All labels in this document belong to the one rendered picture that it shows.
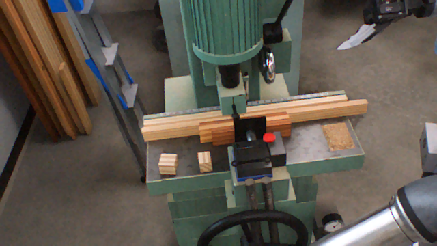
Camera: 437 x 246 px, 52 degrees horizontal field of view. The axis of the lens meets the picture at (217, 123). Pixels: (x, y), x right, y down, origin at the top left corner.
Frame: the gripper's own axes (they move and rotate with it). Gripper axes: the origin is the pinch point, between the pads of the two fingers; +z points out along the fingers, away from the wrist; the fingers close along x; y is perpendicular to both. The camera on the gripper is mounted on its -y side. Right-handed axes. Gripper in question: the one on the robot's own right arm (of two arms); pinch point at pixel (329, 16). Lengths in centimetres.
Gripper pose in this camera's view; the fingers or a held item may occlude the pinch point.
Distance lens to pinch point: 102.9
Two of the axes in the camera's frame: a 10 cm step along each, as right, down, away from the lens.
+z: -9.9, 1.4, -0.1
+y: 0.0, -0.3, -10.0
